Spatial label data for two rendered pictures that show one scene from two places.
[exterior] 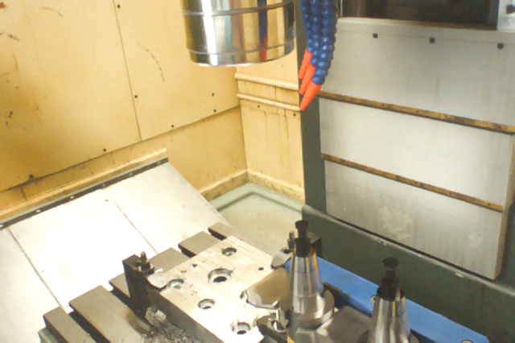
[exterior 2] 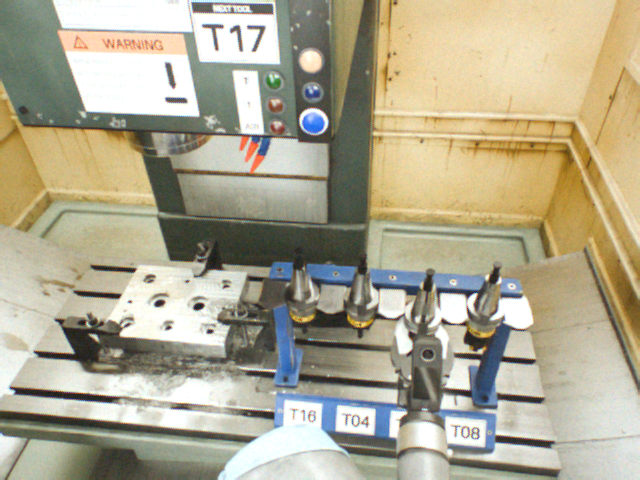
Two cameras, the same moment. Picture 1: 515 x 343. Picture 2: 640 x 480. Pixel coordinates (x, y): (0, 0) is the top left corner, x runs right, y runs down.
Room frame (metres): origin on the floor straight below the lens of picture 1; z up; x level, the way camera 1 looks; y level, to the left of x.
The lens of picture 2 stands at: (-0.04, 0.36, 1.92)
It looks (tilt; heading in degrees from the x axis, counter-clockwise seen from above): 41 degrees down; 319
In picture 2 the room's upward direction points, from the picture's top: 2 degrees counter-clockwise
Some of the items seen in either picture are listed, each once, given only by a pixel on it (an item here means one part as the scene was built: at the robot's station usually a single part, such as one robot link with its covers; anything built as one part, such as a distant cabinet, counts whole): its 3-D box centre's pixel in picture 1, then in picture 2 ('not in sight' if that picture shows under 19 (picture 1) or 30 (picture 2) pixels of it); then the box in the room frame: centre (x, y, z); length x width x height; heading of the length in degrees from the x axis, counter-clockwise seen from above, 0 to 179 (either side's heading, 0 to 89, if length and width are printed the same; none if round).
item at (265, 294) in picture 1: (273, 290); (273, 294); (0.52, -0.01, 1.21); 0.07 x 0.05 x 0.01; 130
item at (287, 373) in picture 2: not in sight; (284, 327); (0.56, -0.05, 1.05); 0.10 x 0.05 x 0.30; 130
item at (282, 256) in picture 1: (295, 260); (205, 263); (0.92, -0.07, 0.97); 0.13 x 0.03 x 0.15; 130
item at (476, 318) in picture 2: not in sight; (484, 310); (0.23, -0.26, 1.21); 0.06 x 0.06 x 0.03
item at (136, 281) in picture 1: (147, 281); (95, 332); (0.90, 0.24, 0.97); 0.13 x 0.03 x 0.15; 40
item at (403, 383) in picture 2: not in sight; (420, 398); (0.21, -0.07, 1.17); 0.12 x 0.08 x 0.09; 130
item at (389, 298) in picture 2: not in sight; (391, 303); (0.36, -0.15, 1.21); 0.07 x 0.05 x 0.01; 130
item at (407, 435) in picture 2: not in sight; (424, 444); (0.16, -0.01, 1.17); 0.08 x 0.05 x 0.08; 40
